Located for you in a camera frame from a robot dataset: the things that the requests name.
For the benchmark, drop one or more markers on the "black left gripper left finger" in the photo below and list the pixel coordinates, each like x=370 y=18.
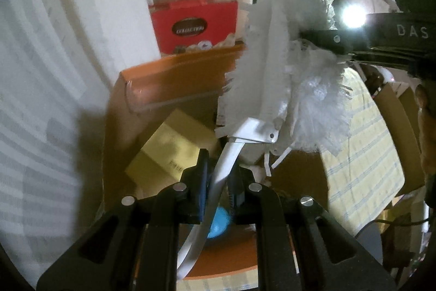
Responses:
x=194 y=196

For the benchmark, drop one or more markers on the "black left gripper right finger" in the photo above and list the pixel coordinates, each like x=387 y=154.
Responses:
x=242 y=201

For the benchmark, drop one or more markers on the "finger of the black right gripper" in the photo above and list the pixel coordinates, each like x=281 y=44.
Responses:
x=339 y=41

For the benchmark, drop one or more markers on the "teal silicone funnel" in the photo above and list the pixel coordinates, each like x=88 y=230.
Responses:
x=220 y=223

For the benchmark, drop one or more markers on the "yellow sponge block with label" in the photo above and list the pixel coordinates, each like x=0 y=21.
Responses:
x=172 y=148

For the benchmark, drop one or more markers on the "white feather duster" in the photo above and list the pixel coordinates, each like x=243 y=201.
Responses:
x=287 y=82

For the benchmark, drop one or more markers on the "white shuttlecock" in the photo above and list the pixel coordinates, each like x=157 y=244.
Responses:
x=252 y=132

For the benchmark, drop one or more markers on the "person right hand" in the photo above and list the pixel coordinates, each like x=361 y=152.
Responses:
x=426 y=124

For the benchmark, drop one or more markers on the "brown cardboard box right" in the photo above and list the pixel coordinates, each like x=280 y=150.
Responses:
x=399 y=110

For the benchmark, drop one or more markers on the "orange cardboard box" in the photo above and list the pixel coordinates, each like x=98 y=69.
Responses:
x=158 y=117

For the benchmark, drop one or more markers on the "yellow plaid tablecloth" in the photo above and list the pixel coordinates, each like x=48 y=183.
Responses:
x=358 y=184

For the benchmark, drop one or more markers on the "red collection gift box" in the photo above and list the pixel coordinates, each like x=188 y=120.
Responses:
x=185 y=26

